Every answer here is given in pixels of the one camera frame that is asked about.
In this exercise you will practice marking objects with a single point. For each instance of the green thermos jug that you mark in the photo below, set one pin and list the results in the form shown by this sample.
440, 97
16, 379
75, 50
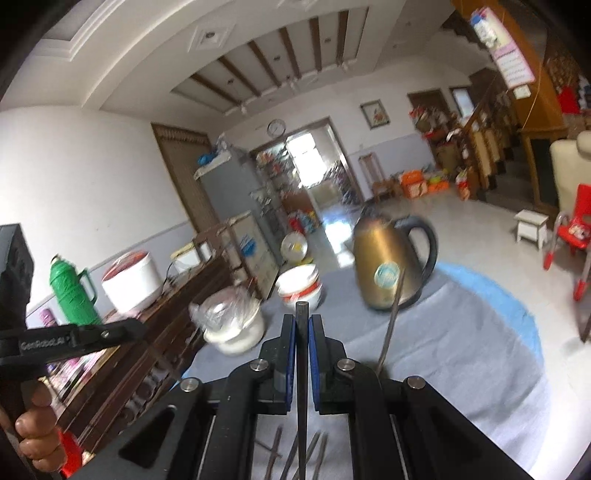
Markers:
74, 292

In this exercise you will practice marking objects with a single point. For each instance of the wall calendar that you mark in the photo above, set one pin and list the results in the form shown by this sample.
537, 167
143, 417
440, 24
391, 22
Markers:
505, 52

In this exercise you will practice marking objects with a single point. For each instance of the dark carved wooden sideboard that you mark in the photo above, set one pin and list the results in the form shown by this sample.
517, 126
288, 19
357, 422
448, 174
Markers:
97, 396

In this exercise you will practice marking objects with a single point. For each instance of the purple thermos bottle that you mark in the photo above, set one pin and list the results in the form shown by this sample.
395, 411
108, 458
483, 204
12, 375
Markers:
47, 318

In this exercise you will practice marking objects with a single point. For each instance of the person left hand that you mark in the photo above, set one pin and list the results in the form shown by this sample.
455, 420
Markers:
38, 429

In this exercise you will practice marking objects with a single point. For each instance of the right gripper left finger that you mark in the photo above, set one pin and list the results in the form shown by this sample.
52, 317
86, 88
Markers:
276, 391

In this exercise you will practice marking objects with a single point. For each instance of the beige sofa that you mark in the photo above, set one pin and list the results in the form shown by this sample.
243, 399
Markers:
571, 161

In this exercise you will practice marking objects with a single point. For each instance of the dark chopstick seven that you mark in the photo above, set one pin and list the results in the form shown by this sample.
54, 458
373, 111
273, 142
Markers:
390, 328

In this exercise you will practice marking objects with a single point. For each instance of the red child chair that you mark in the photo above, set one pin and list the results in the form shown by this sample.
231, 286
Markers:
574, 230

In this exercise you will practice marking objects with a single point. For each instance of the grey refrigerator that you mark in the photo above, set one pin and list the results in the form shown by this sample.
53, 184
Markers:
234, 185

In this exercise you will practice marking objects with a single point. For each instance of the wooden stair railing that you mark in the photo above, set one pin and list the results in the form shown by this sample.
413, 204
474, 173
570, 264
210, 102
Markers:
483, 129

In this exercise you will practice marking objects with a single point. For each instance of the small white stool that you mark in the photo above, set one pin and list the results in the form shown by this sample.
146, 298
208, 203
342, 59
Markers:
531, 226

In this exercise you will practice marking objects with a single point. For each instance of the gold electric kettle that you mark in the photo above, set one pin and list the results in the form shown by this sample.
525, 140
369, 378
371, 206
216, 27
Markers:
386, 258

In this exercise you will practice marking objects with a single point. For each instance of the white basin with plastic bag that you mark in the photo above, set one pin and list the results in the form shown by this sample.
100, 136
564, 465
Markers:
230, 319

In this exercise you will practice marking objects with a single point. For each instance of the white rice cooker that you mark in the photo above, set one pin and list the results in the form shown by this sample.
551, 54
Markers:
132, 283

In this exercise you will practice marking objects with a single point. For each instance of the dark chopstick two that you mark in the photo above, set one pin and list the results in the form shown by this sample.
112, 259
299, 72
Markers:
290, 458

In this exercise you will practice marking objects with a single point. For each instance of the dark chopstick four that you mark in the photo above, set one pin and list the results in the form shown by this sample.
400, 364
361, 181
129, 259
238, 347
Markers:
321, 456

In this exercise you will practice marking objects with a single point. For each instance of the orange boxes on floor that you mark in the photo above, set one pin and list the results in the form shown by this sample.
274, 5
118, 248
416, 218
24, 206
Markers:
417, 183

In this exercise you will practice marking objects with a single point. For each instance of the dark chopstick one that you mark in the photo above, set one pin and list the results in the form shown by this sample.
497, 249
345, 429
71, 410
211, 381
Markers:
274, 453

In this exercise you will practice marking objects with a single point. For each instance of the round wall clock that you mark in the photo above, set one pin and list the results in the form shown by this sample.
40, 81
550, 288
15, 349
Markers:
276, 128

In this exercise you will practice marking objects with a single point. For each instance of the stacked red white bowls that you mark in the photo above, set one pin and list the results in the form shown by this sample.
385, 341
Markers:
300, 284

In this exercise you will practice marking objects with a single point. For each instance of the dark chopstick six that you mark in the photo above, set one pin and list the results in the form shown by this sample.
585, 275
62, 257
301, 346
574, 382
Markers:
301, 317

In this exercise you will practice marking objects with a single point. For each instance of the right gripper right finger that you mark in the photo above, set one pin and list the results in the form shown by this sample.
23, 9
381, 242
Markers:
328, 386

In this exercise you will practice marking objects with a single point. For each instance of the dark chopstick three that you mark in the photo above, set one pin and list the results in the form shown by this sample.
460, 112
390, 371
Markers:
309, 452

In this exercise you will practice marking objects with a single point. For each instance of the framed wall picture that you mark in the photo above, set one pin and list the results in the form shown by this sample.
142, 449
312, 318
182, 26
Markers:
375, 114

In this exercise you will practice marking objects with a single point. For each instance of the white electric fan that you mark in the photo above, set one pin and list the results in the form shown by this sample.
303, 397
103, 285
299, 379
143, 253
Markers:
294, 247

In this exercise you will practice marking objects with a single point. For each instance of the wooden chair by wall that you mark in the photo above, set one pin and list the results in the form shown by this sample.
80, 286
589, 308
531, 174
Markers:
380, 184

